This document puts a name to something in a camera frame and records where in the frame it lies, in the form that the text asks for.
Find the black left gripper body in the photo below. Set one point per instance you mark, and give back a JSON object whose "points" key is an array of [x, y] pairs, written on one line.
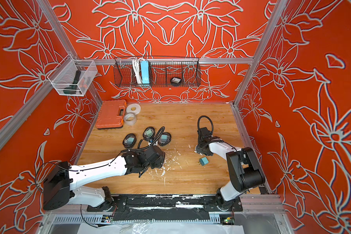
{"points": [[157, 165]]}

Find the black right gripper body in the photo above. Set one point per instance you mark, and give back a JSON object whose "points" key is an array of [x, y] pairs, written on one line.
{"points": [[200, 148]]}

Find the teal charger front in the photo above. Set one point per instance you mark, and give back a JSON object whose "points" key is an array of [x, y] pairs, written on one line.
{"points": [[164, 138]]}

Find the black charger in basket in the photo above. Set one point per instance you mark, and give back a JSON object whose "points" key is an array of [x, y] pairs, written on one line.
{"points": [[175, 80]]}

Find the clear tape roll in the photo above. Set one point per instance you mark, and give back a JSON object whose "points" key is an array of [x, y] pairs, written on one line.
{"points": [[130, 119]]}

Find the black wire wall basket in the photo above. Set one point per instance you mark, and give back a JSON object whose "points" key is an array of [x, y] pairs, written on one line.
{"points": [[127, 71]]}

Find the clear acrylic wall box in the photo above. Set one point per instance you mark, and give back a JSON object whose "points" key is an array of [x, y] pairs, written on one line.
{"points": [[63, 75]]}

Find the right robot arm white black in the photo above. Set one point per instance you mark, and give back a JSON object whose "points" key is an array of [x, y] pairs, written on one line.
{"points": [[244, 169]]}

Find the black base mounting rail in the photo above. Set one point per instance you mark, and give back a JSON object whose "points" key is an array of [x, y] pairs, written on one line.
{"points": [[166, 208]]}

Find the light blue power bank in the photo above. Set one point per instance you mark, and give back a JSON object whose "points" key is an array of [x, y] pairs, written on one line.
{"points": [[144, 65]]}

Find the teal charger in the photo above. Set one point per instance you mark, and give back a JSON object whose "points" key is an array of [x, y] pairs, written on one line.
{"points": [[164, 138], [130, 140], [203, 161]]}

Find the orange plastic tool case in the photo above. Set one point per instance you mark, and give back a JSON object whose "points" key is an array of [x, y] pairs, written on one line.
{"points": [[111, 114]]}

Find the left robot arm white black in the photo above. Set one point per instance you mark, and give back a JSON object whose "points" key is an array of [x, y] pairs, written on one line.
{"points": [[66, 184]]}

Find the white tape roll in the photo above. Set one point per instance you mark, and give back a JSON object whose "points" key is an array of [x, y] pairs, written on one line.
{"points": [[133, 109]]}

